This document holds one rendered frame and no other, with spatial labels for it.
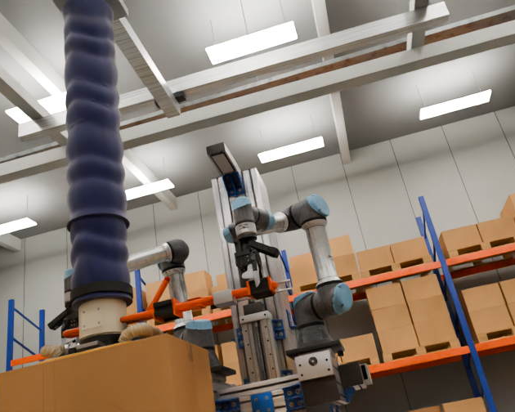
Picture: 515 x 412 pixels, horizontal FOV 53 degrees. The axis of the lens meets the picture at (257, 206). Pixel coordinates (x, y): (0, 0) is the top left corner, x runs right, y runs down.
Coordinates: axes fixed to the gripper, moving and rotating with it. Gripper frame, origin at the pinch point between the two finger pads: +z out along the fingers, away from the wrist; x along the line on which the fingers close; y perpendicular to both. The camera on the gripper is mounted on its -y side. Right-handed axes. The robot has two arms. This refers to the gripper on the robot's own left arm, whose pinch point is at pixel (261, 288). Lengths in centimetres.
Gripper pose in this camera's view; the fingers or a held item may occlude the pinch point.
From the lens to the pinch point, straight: 183.7
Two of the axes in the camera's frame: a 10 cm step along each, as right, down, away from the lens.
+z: 1.7, 8.9, -4.3
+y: -9.6, 2.4, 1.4
